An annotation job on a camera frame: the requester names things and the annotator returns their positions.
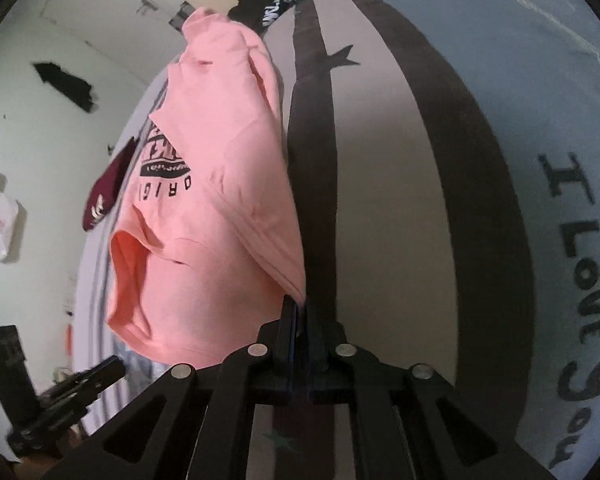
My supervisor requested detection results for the pink printed t-shirt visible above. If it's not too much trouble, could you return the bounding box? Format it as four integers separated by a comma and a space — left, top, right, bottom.
107, 8, 306, 368

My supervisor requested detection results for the white door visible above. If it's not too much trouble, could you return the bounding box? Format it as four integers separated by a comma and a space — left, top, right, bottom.
42, 0, 194, 84

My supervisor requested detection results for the black garment on wall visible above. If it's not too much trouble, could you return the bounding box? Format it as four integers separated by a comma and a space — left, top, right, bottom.
32, 62, 96, 113

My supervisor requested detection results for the maroon folded garment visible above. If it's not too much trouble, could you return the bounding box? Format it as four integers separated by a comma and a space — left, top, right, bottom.
82, 138, 137, 232

